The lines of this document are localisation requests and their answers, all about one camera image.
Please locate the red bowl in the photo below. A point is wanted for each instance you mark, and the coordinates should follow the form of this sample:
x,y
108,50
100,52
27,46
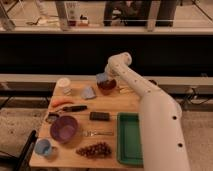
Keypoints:
x,y
107,87

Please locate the blue sponge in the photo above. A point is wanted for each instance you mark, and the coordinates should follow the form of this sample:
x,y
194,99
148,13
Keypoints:
x,y
101,77

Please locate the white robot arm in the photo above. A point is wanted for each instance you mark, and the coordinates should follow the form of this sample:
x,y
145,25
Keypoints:
x,y
162,140

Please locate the purple bowl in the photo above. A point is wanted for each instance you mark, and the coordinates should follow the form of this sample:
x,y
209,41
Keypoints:
x,y
63,129

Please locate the yellow banana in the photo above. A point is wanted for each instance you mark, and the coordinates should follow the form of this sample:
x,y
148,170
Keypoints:
x,y
124,90

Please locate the black rectangular block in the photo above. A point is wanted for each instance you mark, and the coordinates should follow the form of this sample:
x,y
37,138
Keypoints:
x,y
99,116

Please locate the silver fork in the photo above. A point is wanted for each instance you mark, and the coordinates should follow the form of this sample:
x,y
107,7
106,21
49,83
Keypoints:
x,y
94,133

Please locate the orange carrot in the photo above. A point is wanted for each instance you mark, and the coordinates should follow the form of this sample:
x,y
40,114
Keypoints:
x,y
59,102

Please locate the small black measuring cup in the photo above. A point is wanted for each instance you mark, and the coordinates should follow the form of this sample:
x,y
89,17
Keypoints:
x,y
51,117

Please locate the bunch of dark grapes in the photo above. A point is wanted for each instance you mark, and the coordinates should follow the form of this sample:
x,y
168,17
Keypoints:
x,y
97,150

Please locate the green plastic tray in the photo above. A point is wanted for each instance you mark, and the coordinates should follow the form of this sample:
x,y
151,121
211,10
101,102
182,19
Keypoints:
x,y
128,140

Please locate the light blue mug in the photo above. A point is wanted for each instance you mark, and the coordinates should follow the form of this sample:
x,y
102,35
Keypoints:
x,y
43,147

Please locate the black handled knife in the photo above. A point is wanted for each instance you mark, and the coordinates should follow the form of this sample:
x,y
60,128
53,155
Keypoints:
x,y
72,108

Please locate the black chair frame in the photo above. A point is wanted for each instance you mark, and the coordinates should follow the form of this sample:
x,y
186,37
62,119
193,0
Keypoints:
x,y
15,163

